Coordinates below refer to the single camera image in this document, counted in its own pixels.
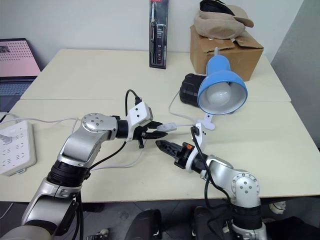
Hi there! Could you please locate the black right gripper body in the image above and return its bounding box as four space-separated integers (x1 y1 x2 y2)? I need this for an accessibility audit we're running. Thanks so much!
173 141 194 170

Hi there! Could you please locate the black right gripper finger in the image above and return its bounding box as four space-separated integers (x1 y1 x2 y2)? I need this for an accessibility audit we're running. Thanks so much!
155 143 179 161
155 140 181 154

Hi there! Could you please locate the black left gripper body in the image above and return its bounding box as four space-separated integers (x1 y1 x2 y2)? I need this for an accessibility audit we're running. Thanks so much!
131 121 154 149

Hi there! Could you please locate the white inline cord switch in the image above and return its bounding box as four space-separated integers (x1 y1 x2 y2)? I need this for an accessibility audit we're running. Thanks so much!
156 122 179 134

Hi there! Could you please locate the blue desk lamp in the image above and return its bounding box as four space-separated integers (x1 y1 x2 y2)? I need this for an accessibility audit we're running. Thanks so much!
197 46 250 131

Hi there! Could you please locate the black plastic case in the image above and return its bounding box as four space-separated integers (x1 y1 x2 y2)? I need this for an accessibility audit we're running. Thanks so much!
178 73 207 109

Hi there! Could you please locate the white frosted light bulb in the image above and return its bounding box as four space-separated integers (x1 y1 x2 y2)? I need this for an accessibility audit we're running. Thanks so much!
204 83 232 107

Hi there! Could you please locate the black rounded shape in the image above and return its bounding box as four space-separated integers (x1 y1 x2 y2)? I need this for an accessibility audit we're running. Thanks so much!
129 209 163 240

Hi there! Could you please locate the black soldering iron package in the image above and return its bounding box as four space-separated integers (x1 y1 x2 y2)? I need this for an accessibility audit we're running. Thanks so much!
149 0 170 69

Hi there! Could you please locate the brown cardboard box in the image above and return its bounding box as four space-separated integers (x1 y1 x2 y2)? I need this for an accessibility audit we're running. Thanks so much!
189 24 265 82

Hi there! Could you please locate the small white floor object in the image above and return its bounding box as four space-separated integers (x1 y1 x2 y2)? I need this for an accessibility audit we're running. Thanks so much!
268 201 286 215

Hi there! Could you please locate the beige cap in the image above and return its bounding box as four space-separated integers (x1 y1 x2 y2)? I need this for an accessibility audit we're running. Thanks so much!
194 1 255 40

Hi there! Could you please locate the white power strip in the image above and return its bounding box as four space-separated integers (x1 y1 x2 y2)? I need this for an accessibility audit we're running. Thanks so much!
0 119 37 177

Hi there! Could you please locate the white plug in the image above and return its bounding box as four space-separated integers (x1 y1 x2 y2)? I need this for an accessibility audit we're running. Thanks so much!
0 134 14 146

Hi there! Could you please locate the open laptop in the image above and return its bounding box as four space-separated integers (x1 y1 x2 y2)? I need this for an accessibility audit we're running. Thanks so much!
0 37 42 113

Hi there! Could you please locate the grey robot torso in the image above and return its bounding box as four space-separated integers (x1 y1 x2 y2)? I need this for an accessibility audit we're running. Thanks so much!
0 219 58 240

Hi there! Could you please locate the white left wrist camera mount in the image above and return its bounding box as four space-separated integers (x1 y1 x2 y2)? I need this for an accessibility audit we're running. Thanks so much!
126 100 154 142

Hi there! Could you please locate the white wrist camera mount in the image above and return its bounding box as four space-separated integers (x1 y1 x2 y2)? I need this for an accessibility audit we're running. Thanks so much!
186 121 209 174
126 100 154 142

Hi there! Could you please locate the white lamp cord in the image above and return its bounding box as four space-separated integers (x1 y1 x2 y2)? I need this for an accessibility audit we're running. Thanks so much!
0 90 201 173

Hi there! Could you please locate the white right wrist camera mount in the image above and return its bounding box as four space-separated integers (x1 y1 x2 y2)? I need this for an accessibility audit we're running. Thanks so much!
186 121 209 174

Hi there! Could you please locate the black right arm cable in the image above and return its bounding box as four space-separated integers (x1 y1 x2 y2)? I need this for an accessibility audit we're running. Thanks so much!
190 126 237 226

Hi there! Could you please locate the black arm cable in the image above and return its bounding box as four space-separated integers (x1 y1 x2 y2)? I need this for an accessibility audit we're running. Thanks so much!
88 89 143 173
190 126 237 226

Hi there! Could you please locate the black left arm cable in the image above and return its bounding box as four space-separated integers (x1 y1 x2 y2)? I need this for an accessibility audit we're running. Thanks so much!
88 89 143 173

